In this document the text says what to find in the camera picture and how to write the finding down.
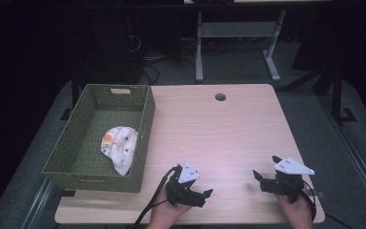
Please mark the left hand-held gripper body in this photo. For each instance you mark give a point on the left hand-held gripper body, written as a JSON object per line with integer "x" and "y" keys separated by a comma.
{"x": 179, "y": 192}

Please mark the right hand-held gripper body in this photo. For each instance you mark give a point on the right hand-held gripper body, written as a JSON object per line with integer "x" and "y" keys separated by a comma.
{"x": 284, "y": 184}

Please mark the white patterned cloth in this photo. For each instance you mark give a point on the white patterned cloth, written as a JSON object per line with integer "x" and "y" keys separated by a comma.
{"x": 120, "y": 149}

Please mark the green woven basket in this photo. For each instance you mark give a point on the green woven basket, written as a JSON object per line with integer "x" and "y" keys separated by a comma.
{"x": 76, "y": 159}

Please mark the person's right hand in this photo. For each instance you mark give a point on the person's right hand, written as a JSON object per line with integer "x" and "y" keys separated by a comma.
{"x": 297, "y": 213}

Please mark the black metal stand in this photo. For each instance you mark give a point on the black metal stand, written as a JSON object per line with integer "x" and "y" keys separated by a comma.
{"x": 75, "y": 92}
{"x": 336, "y": 95}

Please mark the grey metal floor rail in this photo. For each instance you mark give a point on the grey metal floor rail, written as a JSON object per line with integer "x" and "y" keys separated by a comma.
{"x": 38, "y": 203}
{"x": 355, "y": 152}

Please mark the grey metal desk frame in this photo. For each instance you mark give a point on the grey metal desk frame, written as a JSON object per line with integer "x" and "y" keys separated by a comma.
{"x": 235, "y": 29}

